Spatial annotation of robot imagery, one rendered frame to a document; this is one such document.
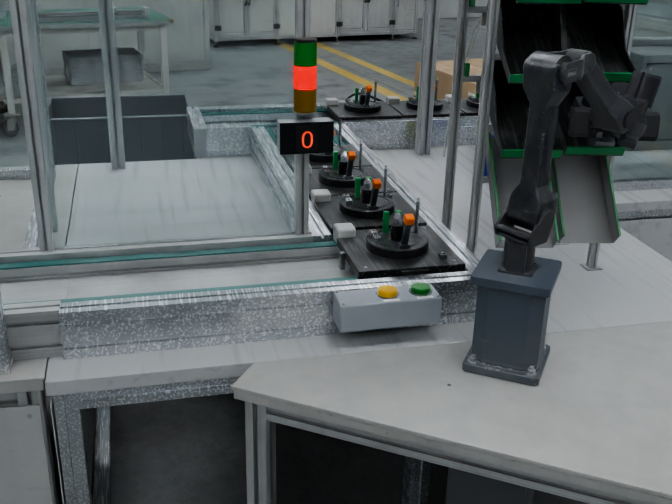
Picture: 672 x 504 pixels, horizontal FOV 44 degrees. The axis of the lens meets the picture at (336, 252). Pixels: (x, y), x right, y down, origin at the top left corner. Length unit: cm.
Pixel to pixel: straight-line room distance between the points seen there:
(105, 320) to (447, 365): 67
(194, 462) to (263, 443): 122
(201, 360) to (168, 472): 118
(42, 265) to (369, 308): 72
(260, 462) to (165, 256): 53
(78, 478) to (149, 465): 108
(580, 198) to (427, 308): 51
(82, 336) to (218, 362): 26
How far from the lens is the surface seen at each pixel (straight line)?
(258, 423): 161
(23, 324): 170
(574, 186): 202
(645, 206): 275
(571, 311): 193
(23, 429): 173
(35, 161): 190
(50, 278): 193
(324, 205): 214
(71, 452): 175
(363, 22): 1139
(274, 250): 193
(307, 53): 182
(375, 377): 160
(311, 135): 186
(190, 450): 289
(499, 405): 156
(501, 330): 159
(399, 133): 309
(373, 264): 180
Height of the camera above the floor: 169
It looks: 23 degrees down
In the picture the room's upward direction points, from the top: 1 degrees clockwise
